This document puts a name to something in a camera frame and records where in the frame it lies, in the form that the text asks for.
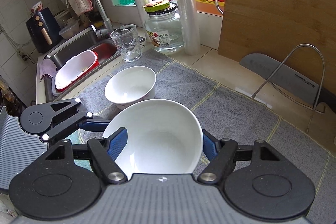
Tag glass jar with lid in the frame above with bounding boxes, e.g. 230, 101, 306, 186
143, 0, 184, 55

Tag teal cloth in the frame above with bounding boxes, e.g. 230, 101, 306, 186
67, 129, 92, 171

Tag red white basin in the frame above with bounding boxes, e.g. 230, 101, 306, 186
54, 43, 118, 93

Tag bamboo cutting board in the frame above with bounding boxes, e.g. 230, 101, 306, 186
218, 0, 335, 92

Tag plastic wrap roll tall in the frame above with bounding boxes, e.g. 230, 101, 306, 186
166, 0, 202, 56

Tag kitchen cleaver black handle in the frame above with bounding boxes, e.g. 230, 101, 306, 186
239, 53, 335, 111

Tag metal faucet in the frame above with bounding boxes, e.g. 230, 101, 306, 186
91, 0, 114, 39

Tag black air fryer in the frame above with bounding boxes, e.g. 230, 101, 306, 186
26, 7, 63, 53

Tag grey checked cloth mat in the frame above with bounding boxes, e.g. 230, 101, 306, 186
76, 48, 336, 224

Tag white bowl pink flowers front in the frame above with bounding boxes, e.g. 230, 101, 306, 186
103, 99, 203, 178

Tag clear drinking glass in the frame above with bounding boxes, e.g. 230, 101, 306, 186
110, 24, 142, 63

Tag metal wire rack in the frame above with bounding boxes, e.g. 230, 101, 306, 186
251, 44, 325, 134

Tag white bowl pink flowers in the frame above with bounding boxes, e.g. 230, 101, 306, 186
104, 66, 157, 110
103, 99, 203, 178

